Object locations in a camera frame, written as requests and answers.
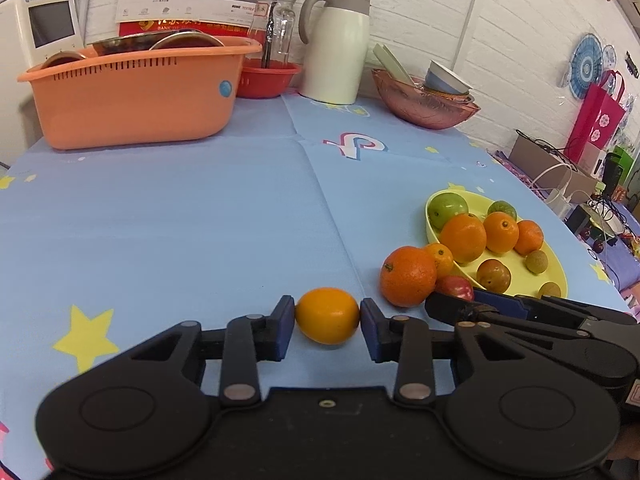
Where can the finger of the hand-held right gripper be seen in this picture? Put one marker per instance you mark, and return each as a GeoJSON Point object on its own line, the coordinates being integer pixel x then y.
{"type": "Point", "coordinates": [500, 299]}
{"type": "Point", "coordinates": [445, 307]}

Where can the dark metal lid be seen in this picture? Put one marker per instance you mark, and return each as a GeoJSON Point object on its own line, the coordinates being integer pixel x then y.
{"type": "Point", "coordinates": [60, 59]}

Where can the steel pot lid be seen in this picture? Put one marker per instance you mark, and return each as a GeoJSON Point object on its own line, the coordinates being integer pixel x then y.
{"type": "Point", "coordinates": [185, 40]}

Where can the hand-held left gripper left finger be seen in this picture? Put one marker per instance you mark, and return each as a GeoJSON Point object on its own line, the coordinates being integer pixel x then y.
{"type": "Point", "coordinates": [285, 327]}

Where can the blue printed tablecloth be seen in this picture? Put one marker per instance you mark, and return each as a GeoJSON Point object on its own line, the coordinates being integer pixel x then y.
{"type": "Point", "coordinates": [175, 210]}

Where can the medium navel orange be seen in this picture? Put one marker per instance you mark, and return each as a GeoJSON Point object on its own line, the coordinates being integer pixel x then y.
{"type": "Point", "coordinates": [501, 231]}

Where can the small orange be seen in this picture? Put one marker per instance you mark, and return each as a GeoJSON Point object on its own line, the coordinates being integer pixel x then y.
{"type": "Point", "coordinates": [442, 259]}

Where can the large smooth orange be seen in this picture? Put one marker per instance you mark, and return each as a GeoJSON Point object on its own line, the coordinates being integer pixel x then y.
{"type": "Point", "coordinates": [463, 237]}

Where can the brownish red plum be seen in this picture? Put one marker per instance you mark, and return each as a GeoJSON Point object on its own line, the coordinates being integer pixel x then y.
{"type": "Point", "coordinates": [493, 275]}

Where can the blue and white bowl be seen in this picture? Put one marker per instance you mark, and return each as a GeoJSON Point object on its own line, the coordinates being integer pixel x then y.
{"type": "Point", "coordinates": [445, 80]}

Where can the green apple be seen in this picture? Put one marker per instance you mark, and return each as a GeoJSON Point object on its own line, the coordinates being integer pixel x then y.
{"type": "Point", "coordinates": [502, 208]}
{"type": "Point", "coordinates": [448, 210]}

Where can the steel bowl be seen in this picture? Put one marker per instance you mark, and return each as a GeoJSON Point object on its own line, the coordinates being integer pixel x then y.
{"type": "Point", "coordinates": [122, 45]}

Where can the yellow plastic plate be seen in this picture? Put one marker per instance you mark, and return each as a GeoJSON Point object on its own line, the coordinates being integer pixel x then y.
{"type": "Point", "coordinates": [520, 270]}

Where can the yellowish orange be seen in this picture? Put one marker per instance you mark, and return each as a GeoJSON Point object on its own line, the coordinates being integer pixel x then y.
{"type": "Point", "coordinates": [327, 315]}

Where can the cardboard box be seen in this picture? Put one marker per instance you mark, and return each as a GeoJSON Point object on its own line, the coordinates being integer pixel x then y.
{"type": "Point", "coordinates": [545, 160]}

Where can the orange plastic basket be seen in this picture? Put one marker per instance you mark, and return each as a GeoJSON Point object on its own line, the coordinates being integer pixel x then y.
{"type": "Point", "coordinates": [135, 95]}

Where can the white thermos jug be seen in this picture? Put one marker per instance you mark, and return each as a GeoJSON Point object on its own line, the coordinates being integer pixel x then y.
{"type": "Point", "coordinates": [335, 45]}

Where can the green apple front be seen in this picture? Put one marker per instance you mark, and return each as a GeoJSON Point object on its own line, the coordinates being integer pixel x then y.
{"type": "Point", "coordinates": [448, 210]}

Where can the glass bottle with red label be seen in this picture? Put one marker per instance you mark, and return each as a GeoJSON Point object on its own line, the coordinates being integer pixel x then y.
{"type": "Point", "coordinates": [259, 22]}

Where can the white device with screen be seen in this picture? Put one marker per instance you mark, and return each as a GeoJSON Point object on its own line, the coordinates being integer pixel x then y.
{"type": "Point", "coordinates": [50, 25]}

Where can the pale green dish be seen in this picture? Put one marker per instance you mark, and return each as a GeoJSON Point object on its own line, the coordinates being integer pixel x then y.
{"type": "Point", "coordinates": [392, 62]}

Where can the red apple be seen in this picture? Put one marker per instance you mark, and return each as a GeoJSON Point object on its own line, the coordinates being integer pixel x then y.
{"type": "Point", "coordinates": [455, 287]}

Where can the blue round paper fan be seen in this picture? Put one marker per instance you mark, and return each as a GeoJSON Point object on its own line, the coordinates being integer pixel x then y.
{"type": "Point", "coordinates": [585, 67]}

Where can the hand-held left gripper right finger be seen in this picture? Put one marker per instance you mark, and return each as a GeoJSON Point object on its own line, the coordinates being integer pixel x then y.
{"type": "Point", "coordinates": [370, 330]}

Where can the red plastic basket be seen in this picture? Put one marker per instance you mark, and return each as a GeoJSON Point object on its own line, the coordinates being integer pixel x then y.
{"type": "Point", "coordinates": [265, 80]}

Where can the clear glass bottle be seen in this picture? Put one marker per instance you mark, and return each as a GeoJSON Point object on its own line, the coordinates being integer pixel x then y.
{"type": "Point", "coordinates": [283, 30]}

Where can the purple patterned cloth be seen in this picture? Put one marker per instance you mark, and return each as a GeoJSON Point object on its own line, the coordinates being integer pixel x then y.
{"type": "Point", "coordinates": [515, 171]}

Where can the white charger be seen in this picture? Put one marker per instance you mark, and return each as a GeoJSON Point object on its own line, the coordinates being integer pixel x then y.
{"type": "Point", "coordinates": [559, 202]}

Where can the pink glass bowl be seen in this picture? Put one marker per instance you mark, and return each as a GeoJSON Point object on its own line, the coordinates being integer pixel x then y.
{"type": "Point", "coordinates": [425, 105]}

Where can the pink gift bag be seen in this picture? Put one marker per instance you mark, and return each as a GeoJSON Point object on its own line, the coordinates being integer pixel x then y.
{"type": "Point", "coordinates": [597, 120]}

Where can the deep orange stemmed mandarin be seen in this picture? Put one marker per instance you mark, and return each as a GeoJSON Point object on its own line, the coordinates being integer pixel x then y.
{"type": "Point", "coordinates": [408, 276]}

